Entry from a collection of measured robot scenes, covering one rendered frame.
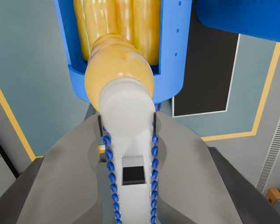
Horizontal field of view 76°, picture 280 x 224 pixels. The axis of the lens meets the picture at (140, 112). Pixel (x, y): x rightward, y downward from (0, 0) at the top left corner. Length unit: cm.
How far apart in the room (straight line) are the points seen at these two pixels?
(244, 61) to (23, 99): 203
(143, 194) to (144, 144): 35
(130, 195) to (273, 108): 179
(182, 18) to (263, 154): 248
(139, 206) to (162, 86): 90
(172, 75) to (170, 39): 7
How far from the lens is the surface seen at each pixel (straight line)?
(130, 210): 120
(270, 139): 263
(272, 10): 81
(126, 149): 83
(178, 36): 37
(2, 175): 235
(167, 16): 34
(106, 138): 74
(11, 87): 195
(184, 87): 159
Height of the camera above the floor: 155
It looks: 60 degrees down
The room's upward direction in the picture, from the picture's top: 172 degrees clockwise
